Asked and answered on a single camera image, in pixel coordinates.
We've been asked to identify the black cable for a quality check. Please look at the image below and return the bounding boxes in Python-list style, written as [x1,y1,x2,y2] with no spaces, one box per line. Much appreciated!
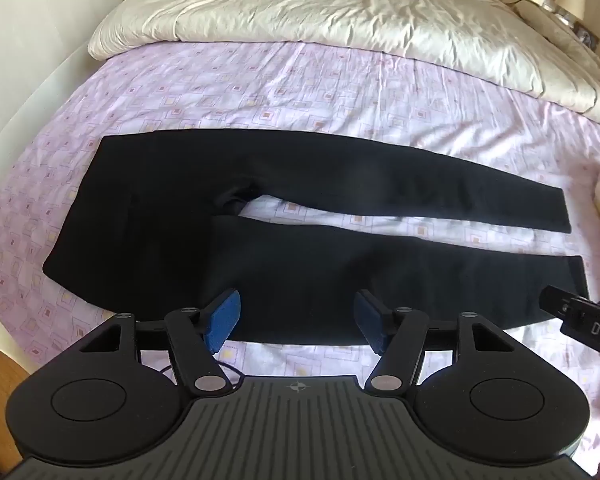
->
[156,355,246,392]

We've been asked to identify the pink patterned bed sheet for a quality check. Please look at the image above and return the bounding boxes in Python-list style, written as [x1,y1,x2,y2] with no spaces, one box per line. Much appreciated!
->
[0,39,600,480]

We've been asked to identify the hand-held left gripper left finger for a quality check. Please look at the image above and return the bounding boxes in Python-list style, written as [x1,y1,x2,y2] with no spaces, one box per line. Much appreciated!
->
[80,289,242,397]

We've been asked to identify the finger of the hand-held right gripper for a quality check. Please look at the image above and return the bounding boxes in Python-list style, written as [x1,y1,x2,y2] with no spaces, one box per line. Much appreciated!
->
[538,285,600,322]

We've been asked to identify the black pants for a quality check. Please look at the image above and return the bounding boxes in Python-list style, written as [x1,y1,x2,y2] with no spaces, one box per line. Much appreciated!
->
[42,134,590,347]

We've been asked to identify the cream duvet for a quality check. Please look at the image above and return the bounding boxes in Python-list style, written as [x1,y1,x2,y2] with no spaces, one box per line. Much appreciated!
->
[87,0,600,133]

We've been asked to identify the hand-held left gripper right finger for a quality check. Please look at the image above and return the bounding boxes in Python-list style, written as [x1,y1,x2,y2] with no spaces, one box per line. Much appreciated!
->
[354,289,512,394]

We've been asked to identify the dark picture frame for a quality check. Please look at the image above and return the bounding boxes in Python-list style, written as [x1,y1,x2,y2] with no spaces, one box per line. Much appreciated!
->
[576,24,600,51]

